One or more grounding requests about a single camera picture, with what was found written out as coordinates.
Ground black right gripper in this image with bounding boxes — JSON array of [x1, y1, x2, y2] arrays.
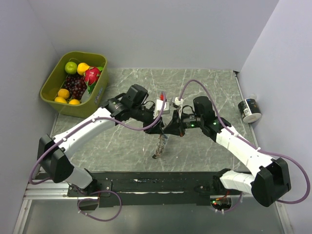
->
[[163, 109, 203, 137]]

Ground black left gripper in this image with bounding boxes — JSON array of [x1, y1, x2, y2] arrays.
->
[[131, 104, 164, 135]]

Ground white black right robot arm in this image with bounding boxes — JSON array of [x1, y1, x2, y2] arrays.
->
[[164, 96, 291, 207]]

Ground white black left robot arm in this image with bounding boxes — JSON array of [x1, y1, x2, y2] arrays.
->
[[35, 84, 168, 196]]

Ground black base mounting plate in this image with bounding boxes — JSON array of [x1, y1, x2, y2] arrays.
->
[[67, 172, 240, 208]]

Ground black white tape roll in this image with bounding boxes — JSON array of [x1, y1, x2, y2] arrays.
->
[[237, 98, 262, 123]]

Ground pink dragon fruit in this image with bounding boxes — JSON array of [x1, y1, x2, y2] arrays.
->
[[84, 67, 103, 94]]

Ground orange fruit front right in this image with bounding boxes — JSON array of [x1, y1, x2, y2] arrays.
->
[[68, 99, 80, 105]]

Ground orange fruit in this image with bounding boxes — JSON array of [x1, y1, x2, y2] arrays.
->
[[68, 99, 80, 105], [58, 89, 71, 99]]

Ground purple grape bunch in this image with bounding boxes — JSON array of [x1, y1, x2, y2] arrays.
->
[[63, 74, 87, 100]]

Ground orange fruit upper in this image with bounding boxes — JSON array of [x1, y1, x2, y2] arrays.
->
[[58, 89, 71, 99]]

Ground yellow lemon front left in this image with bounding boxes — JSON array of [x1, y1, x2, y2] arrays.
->
[[54, 97, 67, 104]]

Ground green apple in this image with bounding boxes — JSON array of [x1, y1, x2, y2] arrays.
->
[[64, 61, 78, 75]]

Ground olive green plastic bin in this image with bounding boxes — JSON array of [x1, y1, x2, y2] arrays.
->
[[39, 51, 109, 118]]

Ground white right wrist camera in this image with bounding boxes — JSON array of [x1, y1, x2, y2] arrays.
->
[[171, 97, 184, 118]]

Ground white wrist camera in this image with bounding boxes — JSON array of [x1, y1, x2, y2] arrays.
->
[[171, 97, 184, 118], [154, 92, 170, 117]]

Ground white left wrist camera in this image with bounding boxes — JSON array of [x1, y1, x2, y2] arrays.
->
[[154, 92, 170, 117]]

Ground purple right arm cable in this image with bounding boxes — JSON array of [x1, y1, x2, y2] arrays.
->
[[179, 79, 311, 215]]

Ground aluminium rail frame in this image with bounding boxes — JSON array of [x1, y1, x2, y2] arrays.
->
[[14, 181, 293, 234]]

